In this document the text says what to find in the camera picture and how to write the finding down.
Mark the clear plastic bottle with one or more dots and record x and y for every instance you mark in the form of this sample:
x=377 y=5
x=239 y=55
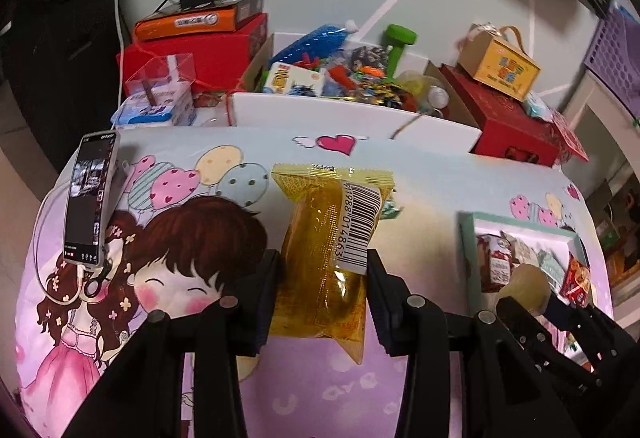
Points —
x=428 y=93

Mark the cartoon print tablecloth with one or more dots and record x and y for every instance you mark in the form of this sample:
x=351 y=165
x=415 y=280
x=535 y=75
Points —
x=171 y=219

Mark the large red gift box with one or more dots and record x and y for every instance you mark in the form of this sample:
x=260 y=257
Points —
x=506 y=131

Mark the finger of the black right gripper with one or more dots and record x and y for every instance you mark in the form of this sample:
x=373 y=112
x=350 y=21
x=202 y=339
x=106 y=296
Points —
x=527 y=339
x=598 y=335

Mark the white toy storage box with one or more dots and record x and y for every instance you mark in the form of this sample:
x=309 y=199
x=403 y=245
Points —
x=308 y=116

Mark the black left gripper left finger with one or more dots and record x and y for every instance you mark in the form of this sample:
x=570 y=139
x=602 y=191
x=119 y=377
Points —
x=258 y=297

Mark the white card box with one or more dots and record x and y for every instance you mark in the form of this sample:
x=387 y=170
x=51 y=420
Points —
x=285 y=79

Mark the purple plastic basket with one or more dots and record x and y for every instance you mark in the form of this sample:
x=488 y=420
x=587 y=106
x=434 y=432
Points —
x=613 y=56

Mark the pink patterned box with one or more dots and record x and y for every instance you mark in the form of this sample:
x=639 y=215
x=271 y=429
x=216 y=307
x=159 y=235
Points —
x=564 y=137

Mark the white shelf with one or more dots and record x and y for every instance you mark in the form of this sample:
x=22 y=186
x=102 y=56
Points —
x=609 y=179

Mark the red orange snack packet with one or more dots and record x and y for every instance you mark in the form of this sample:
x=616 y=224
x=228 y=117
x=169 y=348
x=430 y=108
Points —
x=576 y=284

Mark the silver grey snack packet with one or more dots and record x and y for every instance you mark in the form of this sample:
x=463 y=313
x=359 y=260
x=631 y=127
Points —
x=522 y=253

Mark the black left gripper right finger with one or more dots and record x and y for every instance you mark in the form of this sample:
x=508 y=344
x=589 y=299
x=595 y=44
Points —
x=387 y=298

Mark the blue bead bottle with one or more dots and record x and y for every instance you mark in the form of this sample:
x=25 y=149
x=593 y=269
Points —
x=320 y=43

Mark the white tray with teal rim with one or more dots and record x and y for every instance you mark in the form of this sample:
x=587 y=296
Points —
x=559 y=242

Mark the blue tissue pack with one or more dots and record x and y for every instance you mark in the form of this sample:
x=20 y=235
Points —
x=536 y=108

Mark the blue wet wipes pack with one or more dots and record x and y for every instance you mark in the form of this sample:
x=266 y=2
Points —
x=170 y=109

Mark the orange box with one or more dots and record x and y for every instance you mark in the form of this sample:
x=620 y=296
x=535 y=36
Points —
x=196 y=17

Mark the clear acrylic box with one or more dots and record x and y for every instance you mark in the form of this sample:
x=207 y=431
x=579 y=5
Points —
x=162 y=81

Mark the yellow transparent snack packet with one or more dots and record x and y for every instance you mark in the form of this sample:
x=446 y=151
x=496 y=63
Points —
x=336 y=211

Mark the green dumbbell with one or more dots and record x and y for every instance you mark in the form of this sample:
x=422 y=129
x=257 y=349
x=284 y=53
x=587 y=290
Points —
x=397 y=38

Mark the red box on left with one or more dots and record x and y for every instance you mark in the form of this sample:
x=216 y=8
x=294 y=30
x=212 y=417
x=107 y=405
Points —
x=219 y=58

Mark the smartphone in white case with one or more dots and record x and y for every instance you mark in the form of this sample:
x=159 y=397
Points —
x=90 y=185

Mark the yellow gift box with handle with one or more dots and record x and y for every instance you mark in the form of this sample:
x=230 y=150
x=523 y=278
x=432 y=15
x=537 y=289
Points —
x=496 y=57

